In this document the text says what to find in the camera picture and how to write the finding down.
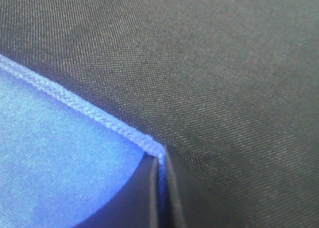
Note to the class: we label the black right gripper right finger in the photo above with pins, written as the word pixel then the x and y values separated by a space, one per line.
pixel 190 204

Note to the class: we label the blue microfiber towel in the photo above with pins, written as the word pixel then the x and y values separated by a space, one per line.
pixel 61 158

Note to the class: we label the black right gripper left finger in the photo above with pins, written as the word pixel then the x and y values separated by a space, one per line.
pixel 135 205

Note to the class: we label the black table cloth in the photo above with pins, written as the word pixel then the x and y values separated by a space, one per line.
pixel 231 86

